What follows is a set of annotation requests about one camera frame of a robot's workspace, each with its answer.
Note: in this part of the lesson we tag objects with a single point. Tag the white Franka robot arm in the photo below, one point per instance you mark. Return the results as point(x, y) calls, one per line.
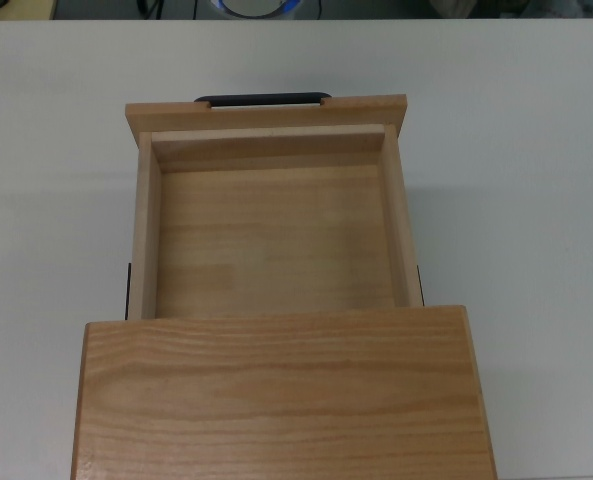
point(256, 5)

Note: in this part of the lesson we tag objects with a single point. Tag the light wooden cabinet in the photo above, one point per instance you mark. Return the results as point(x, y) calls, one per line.
point(281, 400)

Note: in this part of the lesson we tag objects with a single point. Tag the yellow wooden board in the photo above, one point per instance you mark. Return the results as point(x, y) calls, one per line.
point(11, 7)

